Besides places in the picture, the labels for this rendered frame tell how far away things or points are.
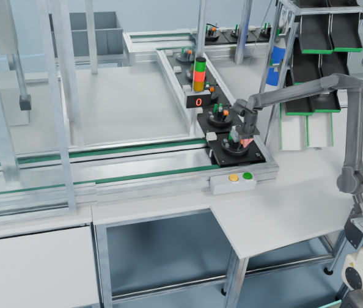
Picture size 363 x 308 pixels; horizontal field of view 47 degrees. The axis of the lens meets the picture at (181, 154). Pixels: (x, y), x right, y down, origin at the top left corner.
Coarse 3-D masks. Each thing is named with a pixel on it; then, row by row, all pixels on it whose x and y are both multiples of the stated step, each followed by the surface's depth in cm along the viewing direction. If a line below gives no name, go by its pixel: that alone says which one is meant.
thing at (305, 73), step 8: (288, 32) 195; (296, 40) 201; (296, 48) 199; (296, 56) 197; (304, 56) 197; (312, 56) 198; (296, 64) 195; (304, 64) 195; (312, 64) 196; (296, 72) 193; (304, 72) 193; (312, 72) 193; (296, 80) 191; (304, 80) 191; (312, 80) 191
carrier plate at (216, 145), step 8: (224, 136) 220; (216, 144) 214; (256, 144) 216; (216, 152) 209; (224, 152) 209; (248, 152) 211; (256, 152) 211; (216, 160) 207; (224, 160) 205; (232, 160) 205; (240, 160) 205; (248, 160) 206; (256, 160) 206; (264, 160) 208
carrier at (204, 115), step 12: (204, 108) 240; (216, 108) 232; (228, 108) 233; (204, 120) 230; (216, 120) 228; (228, 120) 228; (240, 120) 232; (204, 132) 222; (216, 132) 222; (228, 132) 224
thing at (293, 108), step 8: (280, 64) 206; (288, 64) 209; (288, 72) 211; (288, 80) 208; (288, 104) 202; (296, 104) 202; (304, 104) 203; (288, 112) 197; (296, 112) 198; (304, 112) 198; (312, 112) 199
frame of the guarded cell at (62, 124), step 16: (48, 16) 129; (48, 32) 132; (48, 48) 136; (48, 64) 138; (48, 80) 142; (64, 112) 242; (64, 128) 156; (64, 144) 160; (64, 160) 165; (64, 176) 170; (0, 224) 178
